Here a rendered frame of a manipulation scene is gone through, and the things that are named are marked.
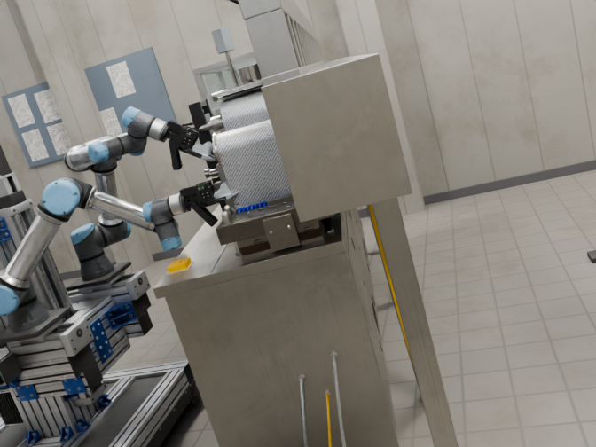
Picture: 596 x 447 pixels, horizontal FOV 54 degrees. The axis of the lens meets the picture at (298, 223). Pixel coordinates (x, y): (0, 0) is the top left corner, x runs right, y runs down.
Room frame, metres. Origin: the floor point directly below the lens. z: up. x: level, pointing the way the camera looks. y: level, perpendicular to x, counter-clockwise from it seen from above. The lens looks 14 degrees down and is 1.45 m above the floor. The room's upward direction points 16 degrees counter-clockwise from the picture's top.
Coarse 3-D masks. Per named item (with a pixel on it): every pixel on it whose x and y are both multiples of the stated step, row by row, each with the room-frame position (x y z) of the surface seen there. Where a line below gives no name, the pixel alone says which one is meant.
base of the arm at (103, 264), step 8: (96, 256) 2.63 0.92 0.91; (104, 256) 2.67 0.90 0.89; (88, 264) 2.62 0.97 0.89; (96, 264) 2.62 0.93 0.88; (104, 264) 2.64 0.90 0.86; (112, 264) 2.68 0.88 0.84; (88, 272) 2.61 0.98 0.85; (96, 272) 2.61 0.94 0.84; (104, 272) 2.62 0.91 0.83; (88, 280) 2.61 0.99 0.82
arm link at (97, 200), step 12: (84, 192) 2.21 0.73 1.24; (96, 192) 2.24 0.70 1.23; (84, 204) 2.21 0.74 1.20; (96, 204) 2.22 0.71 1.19; (108, 204) 2.23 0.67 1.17; (120, 204) 2.24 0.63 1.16; (132, 204) 2.27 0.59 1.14; (120, 216) 2.24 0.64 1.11; (132, 216) 2.24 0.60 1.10; (144, 228) 2.26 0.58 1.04
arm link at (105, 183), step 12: (84, 144) 2.54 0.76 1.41; (120, 156) 2.60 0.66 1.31; (96, 168) 2.56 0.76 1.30; (108, 168) 2.58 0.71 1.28; (96, 180) 2.62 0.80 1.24; (108, 180) 2.61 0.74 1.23; (108, 192) 2.63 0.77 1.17; (108, 216) 2.68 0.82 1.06; (108, 228) 2.69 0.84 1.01; (120, 228) 2.71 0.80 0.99; (108, 240) 2.69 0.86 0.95; (120, 240) 2.74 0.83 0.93
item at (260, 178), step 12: (264, 156) 2.10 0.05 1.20; (276, 156) 2.10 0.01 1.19; (228, 168) 2.12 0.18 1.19; (240, 168) 2.12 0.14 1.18; (252, 168) 2.11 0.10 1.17; (264, 168) 2.10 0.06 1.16; (276, 168) 2.10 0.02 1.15; (228, 180) 2.12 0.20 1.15; (240, 180) 2.12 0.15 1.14; (252, 180) 2.11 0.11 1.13; (264, 180) 2.11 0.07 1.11; (276, 180) 2.10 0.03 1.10; (240, 192) 2.12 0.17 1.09; (252, 192) 2.11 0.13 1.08; (264, 192) 2.11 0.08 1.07; (276, 192) 2.10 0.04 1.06; (288, 192) 2.10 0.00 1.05; (240, 204) 2.12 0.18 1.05; (252, 204) 2.12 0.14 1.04
